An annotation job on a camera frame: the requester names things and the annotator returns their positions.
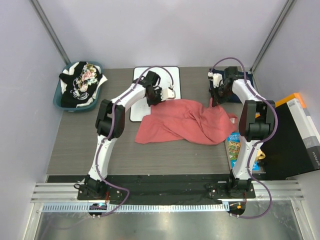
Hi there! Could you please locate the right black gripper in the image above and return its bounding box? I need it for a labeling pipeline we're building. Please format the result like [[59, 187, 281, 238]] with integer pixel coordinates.
[[210, 83, 234, 107]]

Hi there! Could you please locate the red t shirt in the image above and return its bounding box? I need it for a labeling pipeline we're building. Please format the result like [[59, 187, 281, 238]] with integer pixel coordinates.
[[135, 99, 238, 146]]

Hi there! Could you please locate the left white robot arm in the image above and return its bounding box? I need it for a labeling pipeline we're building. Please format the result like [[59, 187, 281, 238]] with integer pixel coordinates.
[[77, 69, 163, 200]]

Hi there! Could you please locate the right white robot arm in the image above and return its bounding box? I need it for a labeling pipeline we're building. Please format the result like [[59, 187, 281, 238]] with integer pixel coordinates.
[[208, 66, 278, 200]]

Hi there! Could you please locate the folded navy t shirt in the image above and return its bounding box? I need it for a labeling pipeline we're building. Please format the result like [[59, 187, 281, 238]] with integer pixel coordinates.
[[209, 66, 259, 104]]

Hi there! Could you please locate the white board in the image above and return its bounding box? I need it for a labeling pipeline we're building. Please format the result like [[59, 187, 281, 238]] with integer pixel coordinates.
[[129, 66, 182, 122]]

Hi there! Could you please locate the blue illustrated book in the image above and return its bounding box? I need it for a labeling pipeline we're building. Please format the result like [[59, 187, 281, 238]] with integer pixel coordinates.
[[225, 132, 262, 172]]

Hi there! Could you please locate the yellow cup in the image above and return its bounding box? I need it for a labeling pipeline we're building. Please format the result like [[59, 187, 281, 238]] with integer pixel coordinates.
[[255, 149, 266, 161]]

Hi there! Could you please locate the black floral t shirt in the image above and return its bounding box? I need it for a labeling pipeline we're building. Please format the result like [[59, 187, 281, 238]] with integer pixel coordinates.
[[58, 61, 109, 109]]

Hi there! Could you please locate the black orange box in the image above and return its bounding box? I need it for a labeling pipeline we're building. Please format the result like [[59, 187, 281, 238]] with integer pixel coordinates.
[[260, 93, 320, 180]]

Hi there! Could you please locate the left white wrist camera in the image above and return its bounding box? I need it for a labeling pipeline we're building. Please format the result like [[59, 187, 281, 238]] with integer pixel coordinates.
[[160, 87, 176, 101]]

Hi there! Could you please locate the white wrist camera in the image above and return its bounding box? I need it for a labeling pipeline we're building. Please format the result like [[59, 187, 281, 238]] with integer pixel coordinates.
[[207, 72, 223, 88], [160, 87, 176, 101]]

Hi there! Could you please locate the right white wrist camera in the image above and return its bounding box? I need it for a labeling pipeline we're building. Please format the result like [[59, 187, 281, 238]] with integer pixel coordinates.
[[207, 72, 223, 88]]

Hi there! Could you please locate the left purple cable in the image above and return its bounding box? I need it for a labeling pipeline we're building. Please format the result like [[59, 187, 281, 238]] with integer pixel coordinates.
[[87, 65, 176, 217]]

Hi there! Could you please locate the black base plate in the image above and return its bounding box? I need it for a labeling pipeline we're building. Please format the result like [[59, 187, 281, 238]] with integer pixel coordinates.
[[47, 174, 256, 206]]

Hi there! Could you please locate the right aluminium corner post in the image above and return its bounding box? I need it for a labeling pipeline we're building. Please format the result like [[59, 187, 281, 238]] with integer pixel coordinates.
[[250, 0, 297, 73]]

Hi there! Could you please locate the aluminium corner post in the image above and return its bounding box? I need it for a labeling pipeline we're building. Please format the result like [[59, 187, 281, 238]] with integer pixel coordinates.
[[250, 0, 297, 73], [29, 0, 71, 65]]

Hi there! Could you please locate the aluminium frame rail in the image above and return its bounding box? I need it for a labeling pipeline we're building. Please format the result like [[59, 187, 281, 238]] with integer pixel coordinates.
[[31, 180, 304, 216]]

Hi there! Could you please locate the left aluminium corner post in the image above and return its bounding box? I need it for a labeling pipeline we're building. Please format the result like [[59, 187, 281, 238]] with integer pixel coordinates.
[[29, 0, 71, 65]]

